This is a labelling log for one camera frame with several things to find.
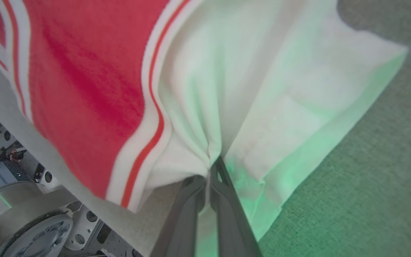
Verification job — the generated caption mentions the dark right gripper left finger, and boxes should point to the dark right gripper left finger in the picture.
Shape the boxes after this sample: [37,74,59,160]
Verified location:
[150,175,207,257]

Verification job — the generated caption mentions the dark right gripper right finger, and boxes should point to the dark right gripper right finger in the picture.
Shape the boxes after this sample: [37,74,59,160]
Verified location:
[209,156,264,257]

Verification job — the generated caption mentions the grey robot waist base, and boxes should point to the grey robot waist base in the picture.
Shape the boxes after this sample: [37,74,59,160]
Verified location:
[0,107,145,257]

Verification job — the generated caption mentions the red basketball jersey white trim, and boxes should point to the red basketball jersey white trim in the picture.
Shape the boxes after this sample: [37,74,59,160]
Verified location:
[0,0,409,243]

